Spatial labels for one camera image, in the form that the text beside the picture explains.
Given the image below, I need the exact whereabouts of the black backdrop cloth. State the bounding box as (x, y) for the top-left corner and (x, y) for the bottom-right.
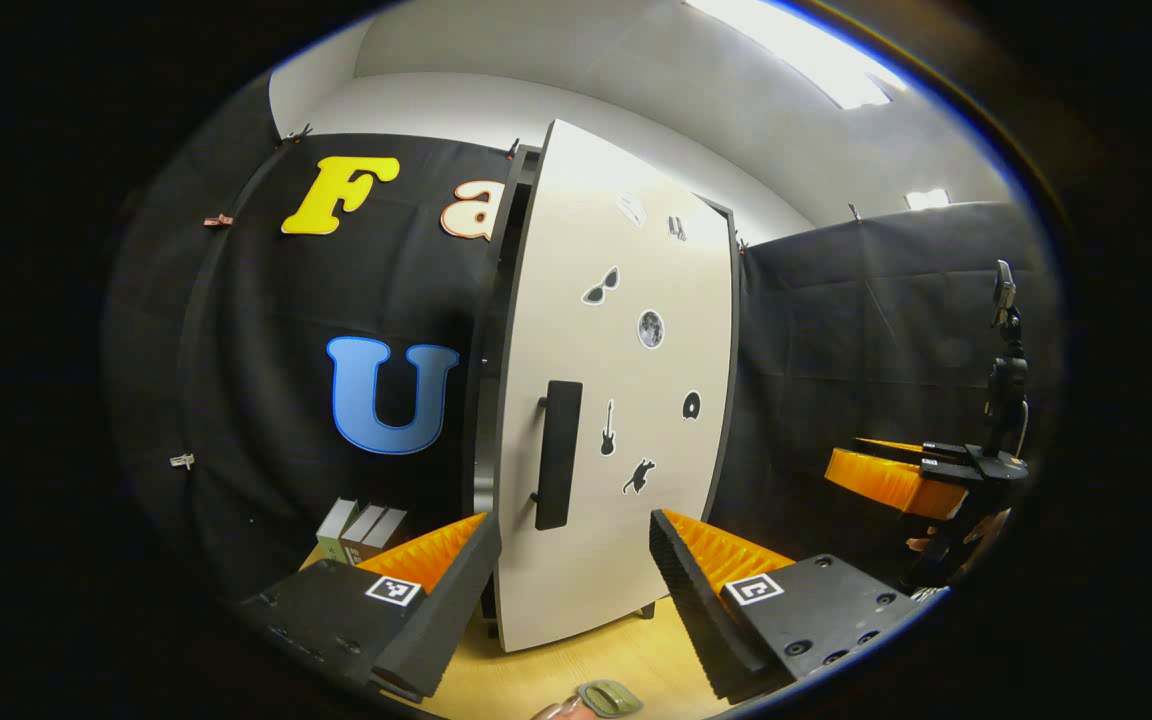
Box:
(106, 75), (1047, 601)

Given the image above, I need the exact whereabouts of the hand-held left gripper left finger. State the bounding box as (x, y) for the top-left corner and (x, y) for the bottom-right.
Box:
(236, 512), (502, 703)

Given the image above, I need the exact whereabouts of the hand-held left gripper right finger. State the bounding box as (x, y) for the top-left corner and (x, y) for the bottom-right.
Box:
(648, 508), (947, 704)

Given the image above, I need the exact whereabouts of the beige cabinet door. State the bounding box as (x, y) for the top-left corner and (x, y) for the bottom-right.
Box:
(491, 118), (740, 654)

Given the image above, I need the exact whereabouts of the dark grey cabinet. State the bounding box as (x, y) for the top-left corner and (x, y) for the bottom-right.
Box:
(461, 145), (745, 621)

